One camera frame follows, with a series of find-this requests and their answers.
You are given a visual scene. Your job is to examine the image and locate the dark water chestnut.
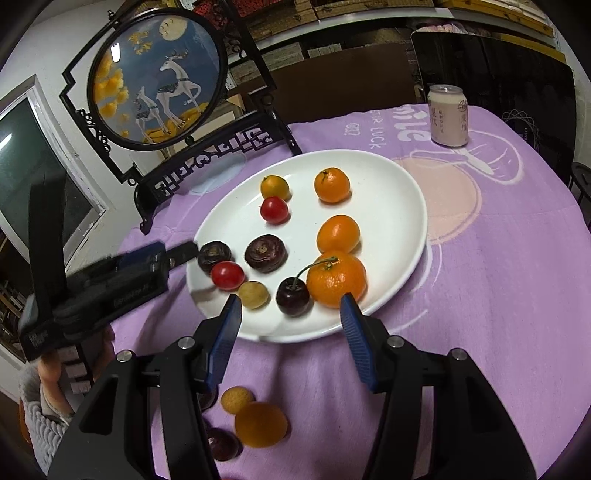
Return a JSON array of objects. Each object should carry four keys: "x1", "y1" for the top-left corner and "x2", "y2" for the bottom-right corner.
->
[
  {"x1": 197, "y1": 241, "x2": 233, "y2": 275},
  {"x1": 245, "y1": 234, "x2": 288, "y2": 274}
]

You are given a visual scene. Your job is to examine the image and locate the mandarin front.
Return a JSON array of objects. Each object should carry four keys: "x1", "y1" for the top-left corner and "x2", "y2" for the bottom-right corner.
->
[{"x1": 305, "y1": 250, "x2": 368, "y2": 309}]

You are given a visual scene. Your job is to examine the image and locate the mandarin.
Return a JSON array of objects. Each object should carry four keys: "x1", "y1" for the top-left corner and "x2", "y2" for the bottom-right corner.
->
[
  {"x1": 314, "y1": 167, "x2": 351, "y2": 204},
  {"x1": 305, "y1": 250, "x2": 368, "y2": 309}
]

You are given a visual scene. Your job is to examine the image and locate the tan longan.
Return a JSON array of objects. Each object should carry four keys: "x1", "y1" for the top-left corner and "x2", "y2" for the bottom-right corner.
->
[
  {"x1": 238, "y1": 281, "x2": 270, "y2": 310},
  {"x1": 221, "y1": 386, "x2": 254, "y2": 415}
]

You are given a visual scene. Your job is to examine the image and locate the large red tomato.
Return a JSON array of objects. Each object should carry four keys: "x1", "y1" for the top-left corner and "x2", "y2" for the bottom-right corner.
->
[{"x1": 211, "y1": 261, "x2": 246, "y2": 291}]

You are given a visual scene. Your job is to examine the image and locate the dark cherry with stem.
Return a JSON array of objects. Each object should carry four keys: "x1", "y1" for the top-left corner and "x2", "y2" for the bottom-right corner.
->
[{"x1": 276, "y1": 256, "x2": 338, "y2": 317}]

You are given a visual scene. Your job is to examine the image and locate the orange kumquat front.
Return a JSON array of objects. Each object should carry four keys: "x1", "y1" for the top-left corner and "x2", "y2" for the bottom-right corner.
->
[{"x1": 317, "y1": 215, "x2": 361, "y2": 253}]

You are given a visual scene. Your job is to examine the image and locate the orange kumquat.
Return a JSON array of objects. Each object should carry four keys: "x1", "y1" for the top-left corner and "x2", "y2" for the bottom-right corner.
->
[
  {"x1": 317, "y1": 215, "x2": 361, "y2": 253},
  {"x1": 235, "y1": 402, "x2": 288, "y2": 448}
]

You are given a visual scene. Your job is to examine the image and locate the orange kumquat back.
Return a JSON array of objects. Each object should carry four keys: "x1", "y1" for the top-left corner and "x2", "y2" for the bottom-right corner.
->
[{"x1": 235, "y1": 402, "x2": 288, "y2": 448}]

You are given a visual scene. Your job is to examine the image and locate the small red tomato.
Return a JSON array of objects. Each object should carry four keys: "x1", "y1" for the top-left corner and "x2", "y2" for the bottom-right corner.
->
[{"x1": 259, "y1": 196, "x2": 290, "y2": 225}]

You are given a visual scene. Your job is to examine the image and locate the yellow orange front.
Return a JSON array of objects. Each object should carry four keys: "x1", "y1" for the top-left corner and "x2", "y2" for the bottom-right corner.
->
[{"x1": 259, "y1": 175, "x2": 290, "y2": 201}]

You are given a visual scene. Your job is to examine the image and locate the person left hand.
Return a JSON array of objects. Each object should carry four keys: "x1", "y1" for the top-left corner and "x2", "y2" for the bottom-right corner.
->
[{"x1": 37, "y1": 326, "x2": 115, "y2": 416}]

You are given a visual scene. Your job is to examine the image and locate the white oval plate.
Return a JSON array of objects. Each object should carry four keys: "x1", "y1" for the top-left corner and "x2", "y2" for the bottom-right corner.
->
[{"x1": 194, "y1": 150, "x2": 428, "y2": 315}]

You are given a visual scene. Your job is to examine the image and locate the round deer screen ornament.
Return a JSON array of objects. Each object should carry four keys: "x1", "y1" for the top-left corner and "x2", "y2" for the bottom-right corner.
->
[{"x1": 59, "y1": 1, "x2": 301, "y2": 234}]

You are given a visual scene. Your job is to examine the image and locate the white beverage can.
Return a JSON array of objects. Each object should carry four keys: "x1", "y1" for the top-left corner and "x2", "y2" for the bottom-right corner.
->
[{"x1": 428, "y1": 84, "x2": 469, "y2": 148}]

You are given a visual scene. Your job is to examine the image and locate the shelf with flat boxes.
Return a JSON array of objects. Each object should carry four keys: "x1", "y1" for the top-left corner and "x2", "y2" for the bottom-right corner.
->
[{"x1": 193, "y1": 0, "x2": 555, "y2": 80}]

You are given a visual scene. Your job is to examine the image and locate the black chair back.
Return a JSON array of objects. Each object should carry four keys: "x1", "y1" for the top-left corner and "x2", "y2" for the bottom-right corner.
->
[{"x1": 411, "y1": 31, "x2": 577, "y2": 182}]

